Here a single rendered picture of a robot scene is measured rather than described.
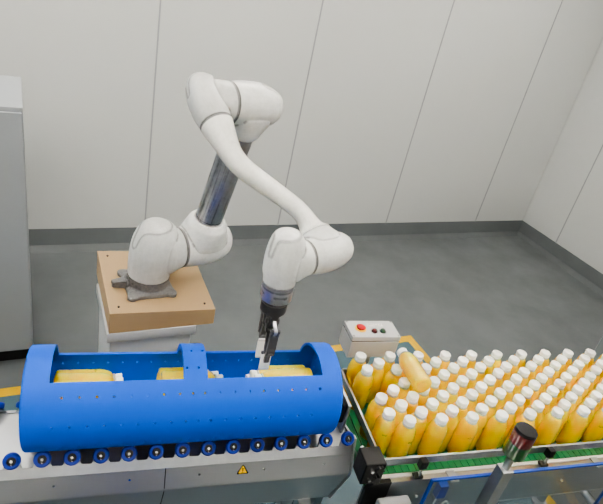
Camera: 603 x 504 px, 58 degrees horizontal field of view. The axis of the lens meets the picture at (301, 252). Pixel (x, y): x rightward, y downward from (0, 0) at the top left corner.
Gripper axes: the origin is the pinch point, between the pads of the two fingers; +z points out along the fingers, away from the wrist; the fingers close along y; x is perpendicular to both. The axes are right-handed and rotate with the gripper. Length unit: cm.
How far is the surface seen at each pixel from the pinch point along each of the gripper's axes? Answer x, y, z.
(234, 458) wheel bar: -5.7, 10.7, 31.7
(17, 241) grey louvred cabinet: -89, -138, 46
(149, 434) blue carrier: -31.7, 13.2, 16.0
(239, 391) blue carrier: -7.9, 9.5, 5.0
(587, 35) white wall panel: 366, -338, -87
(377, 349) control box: 53, -25, 20
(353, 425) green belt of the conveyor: 39, -1, 34
